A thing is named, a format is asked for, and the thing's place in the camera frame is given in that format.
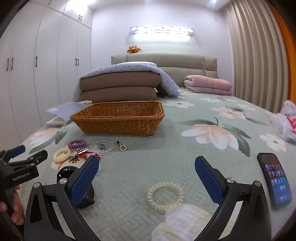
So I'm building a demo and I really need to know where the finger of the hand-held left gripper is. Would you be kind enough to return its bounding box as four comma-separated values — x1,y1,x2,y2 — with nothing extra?
9,149,48,170
0,145,26,163

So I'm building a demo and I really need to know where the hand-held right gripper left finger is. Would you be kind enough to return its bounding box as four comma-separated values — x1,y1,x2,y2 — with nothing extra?
23,155,102,241

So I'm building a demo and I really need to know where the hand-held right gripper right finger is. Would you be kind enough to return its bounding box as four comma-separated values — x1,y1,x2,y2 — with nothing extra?
194,156,273,241

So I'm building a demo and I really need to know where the cream spiral hair tie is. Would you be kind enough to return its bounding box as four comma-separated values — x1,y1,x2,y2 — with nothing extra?
53,149,71,163

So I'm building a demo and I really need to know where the silver hair clip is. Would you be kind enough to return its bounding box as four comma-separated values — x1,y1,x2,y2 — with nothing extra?
69,148,89,156

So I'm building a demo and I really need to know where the purple spiral hair tie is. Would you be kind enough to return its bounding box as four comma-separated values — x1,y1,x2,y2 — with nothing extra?
68,139,86,150

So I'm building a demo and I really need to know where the beige scrunchie hair tie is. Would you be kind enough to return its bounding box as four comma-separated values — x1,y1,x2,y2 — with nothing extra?
146,182,185,212

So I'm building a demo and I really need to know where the brown wicker basket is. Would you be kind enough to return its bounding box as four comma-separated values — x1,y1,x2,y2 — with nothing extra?
70,100,165,137

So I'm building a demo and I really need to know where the person's left hand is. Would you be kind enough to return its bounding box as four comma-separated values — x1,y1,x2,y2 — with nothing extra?
0,186,25,226

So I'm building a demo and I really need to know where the black round case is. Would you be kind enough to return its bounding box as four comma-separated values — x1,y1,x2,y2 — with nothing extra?
57,166,96,208

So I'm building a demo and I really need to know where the blue hardcover book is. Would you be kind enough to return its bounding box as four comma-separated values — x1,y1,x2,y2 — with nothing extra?
44,101,88,127

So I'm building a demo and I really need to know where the black smartphone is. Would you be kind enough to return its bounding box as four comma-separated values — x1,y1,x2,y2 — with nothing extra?
257,153,292,209

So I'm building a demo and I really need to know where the white plastic bag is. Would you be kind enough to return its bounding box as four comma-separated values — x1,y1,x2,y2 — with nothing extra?
270,100,296,142

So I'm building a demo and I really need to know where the folded pink blanket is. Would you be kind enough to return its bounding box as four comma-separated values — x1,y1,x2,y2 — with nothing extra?
184,75,233,96

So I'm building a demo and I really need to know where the white wardrobe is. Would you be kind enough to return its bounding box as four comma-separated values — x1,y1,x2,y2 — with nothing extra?
0,0,93,144

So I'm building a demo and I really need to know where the folded brown floral quilt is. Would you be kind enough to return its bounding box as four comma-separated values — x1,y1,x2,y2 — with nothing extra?
72,61,181,102

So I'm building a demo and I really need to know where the beige padded headboard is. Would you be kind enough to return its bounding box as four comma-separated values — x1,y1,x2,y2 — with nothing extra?
111,53,218,88

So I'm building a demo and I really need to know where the beige curtain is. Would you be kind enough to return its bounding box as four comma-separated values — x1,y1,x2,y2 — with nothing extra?
225,0,292,114

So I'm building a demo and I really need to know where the orange curtain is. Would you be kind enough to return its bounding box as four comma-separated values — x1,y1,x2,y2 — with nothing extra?
268,5,296,77

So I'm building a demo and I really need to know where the red string bracelet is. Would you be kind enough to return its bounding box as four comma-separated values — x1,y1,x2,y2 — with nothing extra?
55,151,101,171

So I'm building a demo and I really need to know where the white hanging cable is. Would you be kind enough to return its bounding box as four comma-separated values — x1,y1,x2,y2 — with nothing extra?
194,38,219,79

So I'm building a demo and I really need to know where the long wall light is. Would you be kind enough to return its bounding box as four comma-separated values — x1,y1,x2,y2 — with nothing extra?
129,25,194,42

